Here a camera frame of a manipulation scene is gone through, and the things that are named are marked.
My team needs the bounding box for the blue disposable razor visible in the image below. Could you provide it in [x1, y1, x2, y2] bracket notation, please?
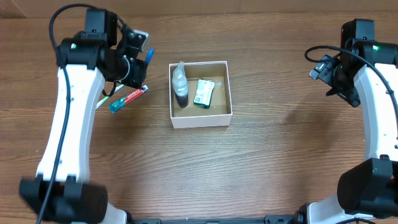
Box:
[145, 49, 154, 64]

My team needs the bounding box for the clear foam pump bottle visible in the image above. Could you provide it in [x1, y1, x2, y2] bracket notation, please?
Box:
[172, 61, 189, 108]

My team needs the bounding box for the green soap packet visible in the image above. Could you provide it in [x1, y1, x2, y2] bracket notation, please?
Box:
[193, 79, 215, 109]

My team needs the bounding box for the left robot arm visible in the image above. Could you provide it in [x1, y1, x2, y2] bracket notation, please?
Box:
[19, 26, 149, 223]

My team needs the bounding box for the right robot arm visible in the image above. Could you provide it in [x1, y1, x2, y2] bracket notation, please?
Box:
[292, 37, 397, 223]

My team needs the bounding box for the green white toothbrush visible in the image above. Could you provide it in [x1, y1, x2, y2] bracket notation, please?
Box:
[96, 85, 124, 109]

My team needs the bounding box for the red green toothpaste tube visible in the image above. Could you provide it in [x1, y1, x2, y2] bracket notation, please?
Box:
[109, 85, 148, 113]

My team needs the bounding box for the white cardboard box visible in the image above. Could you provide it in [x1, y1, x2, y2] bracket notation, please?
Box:
[169, 61, 233, 129]

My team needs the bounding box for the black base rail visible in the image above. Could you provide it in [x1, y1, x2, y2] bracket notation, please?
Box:
[128, 215, 294, 224]

